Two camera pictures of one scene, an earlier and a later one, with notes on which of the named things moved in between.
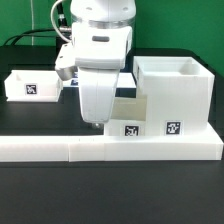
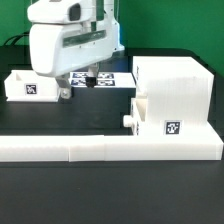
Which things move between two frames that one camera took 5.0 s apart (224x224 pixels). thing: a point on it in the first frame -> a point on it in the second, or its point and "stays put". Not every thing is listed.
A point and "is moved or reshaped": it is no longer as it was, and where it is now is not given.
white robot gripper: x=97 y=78 -> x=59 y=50
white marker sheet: x=124 y=80 stays put
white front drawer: x=127 y=117 is moved or reshaped
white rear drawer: x=33 y=86 stays put
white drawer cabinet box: x=179 y=94 stays put
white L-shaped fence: x=110 y=148 stays put
